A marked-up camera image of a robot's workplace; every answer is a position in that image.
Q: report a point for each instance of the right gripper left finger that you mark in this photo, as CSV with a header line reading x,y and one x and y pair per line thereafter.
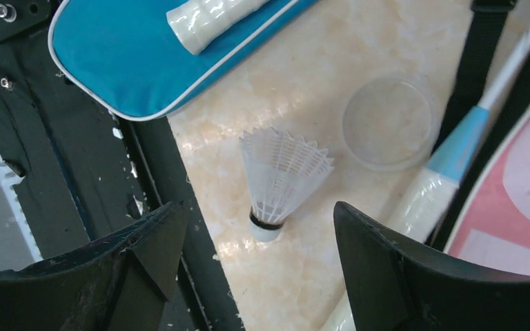
x,y
118,282

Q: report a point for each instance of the pink racket cover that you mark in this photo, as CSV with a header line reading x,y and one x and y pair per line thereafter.
x,y
488,222

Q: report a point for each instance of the blue racket cover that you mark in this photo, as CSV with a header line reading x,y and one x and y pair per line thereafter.
x,y
125,55

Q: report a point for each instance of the clear tube lid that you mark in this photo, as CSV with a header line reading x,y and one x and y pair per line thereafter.
x,y
390,124

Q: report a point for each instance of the upper blue badminton racket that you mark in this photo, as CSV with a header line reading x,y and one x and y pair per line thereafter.
x,y
197,23

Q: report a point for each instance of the blue badminton racket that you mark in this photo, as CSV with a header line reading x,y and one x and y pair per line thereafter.
x,y
434,188
197,23

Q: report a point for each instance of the white shuttlecock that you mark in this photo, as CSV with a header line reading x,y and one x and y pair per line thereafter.
x,y
282,172

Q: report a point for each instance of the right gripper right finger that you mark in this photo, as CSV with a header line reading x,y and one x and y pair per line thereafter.
x,y
396,283

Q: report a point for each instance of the lower blue badminton racket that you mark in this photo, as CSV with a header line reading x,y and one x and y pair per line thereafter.
x,y
434,188

